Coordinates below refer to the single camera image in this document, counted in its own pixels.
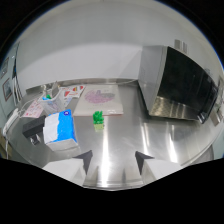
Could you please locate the green cactus toy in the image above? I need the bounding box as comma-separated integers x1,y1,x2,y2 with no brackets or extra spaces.
92,110,105,132

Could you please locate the framed wall picture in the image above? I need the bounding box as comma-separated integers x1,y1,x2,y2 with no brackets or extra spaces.
2,77,14,102

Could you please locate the stainless steel microwave oven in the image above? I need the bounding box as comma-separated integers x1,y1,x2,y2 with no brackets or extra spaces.
138,45,219,125

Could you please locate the black rectangular box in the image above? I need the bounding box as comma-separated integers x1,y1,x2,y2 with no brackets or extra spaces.
22,116,47,138

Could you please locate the colourful sticker sheet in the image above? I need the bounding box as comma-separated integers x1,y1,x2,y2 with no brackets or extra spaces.
60,85,86,100

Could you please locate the clear plastic organizer box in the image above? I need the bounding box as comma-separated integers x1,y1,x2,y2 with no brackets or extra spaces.
37,81,66,116

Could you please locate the blue white tissue pack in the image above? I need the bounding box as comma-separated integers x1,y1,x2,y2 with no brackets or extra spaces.
42,109,80,152

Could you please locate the pink patterned book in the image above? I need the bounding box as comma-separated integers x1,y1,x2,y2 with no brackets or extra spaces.
72,85,125,117

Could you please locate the white power strip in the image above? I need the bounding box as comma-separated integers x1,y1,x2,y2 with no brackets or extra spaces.
2,107,20,136

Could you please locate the pink printed card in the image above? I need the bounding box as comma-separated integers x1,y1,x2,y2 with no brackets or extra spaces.
22,99,46,119

